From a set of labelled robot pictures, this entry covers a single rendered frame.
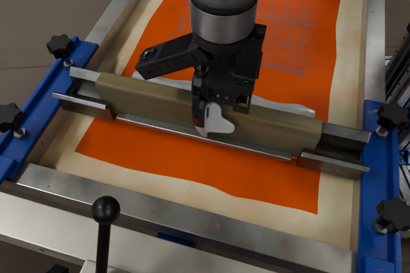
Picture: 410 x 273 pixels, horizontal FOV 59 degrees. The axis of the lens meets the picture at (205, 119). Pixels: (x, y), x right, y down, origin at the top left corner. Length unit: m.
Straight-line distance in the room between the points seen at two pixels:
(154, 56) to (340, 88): 0.40
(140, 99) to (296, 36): 0.40
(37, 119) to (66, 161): 0.08
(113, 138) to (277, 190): 0.29
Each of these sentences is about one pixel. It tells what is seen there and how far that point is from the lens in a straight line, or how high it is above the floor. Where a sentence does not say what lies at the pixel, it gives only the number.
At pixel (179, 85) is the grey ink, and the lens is 0.70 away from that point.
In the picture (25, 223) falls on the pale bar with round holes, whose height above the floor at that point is 1.04.
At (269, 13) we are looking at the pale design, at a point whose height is 0.95.
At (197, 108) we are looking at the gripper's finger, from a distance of 0.49.
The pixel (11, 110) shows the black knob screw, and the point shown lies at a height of 1.06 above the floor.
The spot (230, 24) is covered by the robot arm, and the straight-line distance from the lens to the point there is 0.39.
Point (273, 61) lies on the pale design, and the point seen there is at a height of 0.95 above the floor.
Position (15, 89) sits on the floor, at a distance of 2.20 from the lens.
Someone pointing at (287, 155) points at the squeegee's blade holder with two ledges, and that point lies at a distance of 0.59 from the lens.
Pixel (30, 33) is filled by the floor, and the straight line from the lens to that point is 2.50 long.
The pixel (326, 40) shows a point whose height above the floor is 0.95.
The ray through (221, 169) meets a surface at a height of 0.95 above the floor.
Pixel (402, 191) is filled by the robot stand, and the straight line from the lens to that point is 1.57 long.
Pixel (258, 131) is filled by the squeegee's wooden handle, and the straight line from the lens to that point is 0.56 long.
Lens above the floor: 1.49
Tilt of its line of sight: 54 degrees down
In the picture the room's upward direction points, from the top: straight up
